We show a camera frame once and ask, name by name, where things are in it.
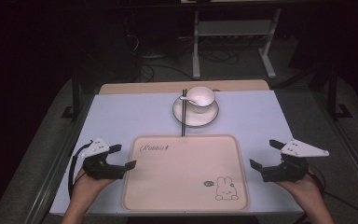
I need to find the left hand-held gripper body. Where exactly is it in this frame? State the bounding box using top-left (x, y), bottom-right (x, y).
top-left (80, 136), bottom-right (127, 181)

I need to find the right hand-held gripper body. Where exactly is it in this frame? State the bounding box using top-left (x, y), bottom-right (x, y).
top-left (260, 138), bottom-right (330, 183)

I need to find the person's left hand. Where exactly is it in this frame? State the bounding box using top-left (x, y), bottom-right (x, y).
top-left (71, 167), bottom-right (117, 202)

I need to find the person's right hand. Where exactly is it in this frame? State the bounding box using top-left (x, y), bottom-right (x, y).
top-left (274, 173), bottom-right (324, 204)

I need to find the pink rabbit print tray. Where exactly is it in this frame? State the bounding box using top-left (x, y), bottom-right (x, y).
top-left (121, 133), bottom-right (251, 213)

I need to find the black chopstick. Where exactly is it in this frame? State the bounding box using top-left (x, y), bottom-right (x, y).
top-left (181, 89), bottom-right (186, 138)
top-left (183, 89), bottom-right (187, 138)

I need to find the white saucer with dark rim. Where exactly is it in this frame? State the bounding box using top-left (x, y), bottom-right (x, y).
top-left (172, 94), bottom-right (220, 128)

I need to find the white bowl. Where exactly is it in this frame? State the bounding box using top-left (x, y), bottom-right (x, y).
top-left (185, 86), bottom-right (216, 115)

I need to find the white ceramic spoon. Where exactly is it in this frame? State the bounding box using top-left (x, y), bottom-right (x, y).
top-left (178, 95), bottom-right (200, 106)

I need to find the white metal stand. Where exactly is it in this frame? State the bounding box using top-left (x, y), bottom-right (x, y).
top-left (191, 7), bottom-right (282, 80)

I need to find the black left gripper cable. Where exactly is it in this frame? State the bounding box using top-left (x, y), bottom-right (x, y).
top-left (67, 140), bottom-right (93, 199)

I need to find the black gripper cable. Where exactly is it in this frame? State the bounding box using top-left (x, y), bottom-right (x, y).
top-left (67, 140), bottom-right (93, 199)
top-left (306, 162), bottom-right (358, 222)

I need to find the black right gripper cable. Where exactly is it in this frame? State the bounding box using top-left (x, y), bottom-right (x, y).
top-left (306, 162), bottom-right (358, 222)

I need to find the aluminium side rail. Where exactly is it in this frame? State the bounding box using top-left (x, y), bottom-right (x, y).
top-left (23, 92), bottom-right (95, 224)
top-left (312, 92), bottom-right (358, 200)

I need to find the black metal frame post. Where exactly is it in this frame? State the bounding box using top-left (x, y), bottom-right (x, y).
top-left (326, 66), bottom-right (354, 119)
top-left (61, 60), bottom-right (82, 119)

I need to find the black floor cable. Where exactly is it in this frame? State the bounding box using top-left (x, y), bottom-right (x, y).
top-left (199, 48), bottom-right (241, 65)
top-left (139, 63), bottom-right (194, 82)

